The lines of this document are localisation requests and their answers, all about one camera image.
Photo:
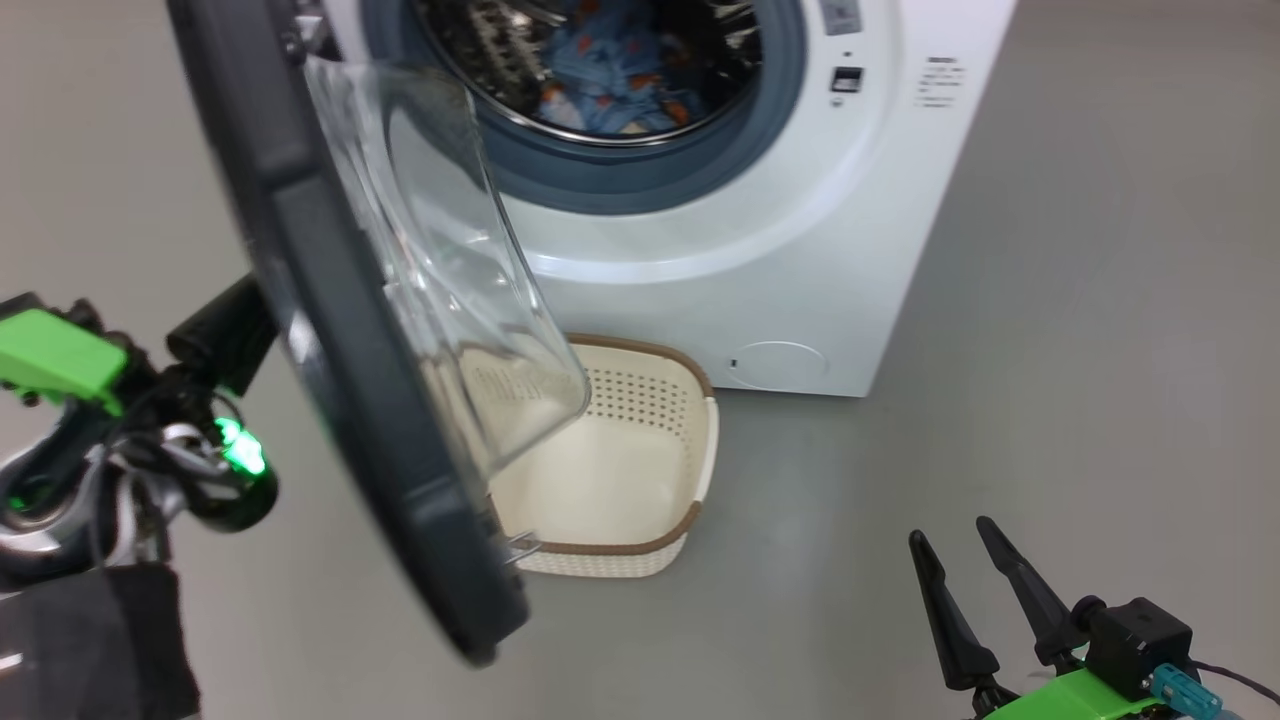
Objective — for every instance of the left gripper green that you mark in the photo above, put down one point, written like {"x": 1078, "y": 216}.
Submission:
{"x": 50, "y": 355}

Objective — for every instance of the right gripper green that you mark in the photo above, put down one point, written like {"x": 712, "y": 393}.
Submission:
{"x": 1060, "y": 700}

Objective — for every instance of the washing machine door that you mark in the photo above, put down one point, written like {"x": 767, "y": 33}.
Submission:
{"x": 330, "y": 300}

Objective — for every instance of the blue cartoon print garment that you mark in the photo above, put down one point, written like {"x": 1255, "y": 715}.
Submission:
{"x": 610, "y": 70}

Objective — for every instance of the stainless steel washing machine drum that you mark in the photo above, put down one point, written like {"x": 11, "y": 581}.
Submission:
{"x": 480, "y": 50}

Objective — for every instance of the black door latch socket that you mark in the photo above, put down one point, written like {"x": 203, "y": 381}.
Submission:
{"x": 846, "y": 79}

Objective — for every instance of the round white filter cover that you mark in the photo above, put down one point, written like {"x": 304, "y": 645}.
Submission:
{"x": 778, "y": 365}

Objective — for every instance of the cream perforated laundry basket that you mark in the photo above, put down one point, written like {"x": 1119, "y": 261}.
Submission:
{"x": 630, "y": 470}

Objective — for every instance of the grey warning sticker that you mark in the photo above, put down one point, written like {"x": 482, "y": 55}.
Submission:
{"x": 840, "y": 15}

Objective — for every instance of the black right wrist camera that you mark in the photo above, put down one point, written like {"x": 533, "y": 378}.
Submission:
{"x": 1140, "y": 640}

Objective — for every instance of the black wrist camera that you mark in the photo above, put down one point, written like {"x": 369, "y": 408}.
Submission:
{"x": 1140, "y": 640}
{"x": 225, "y": 330}

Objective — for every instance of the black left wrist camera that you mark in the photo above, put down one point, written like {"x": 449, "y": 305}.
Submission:
{"x": 225, "y": 330}

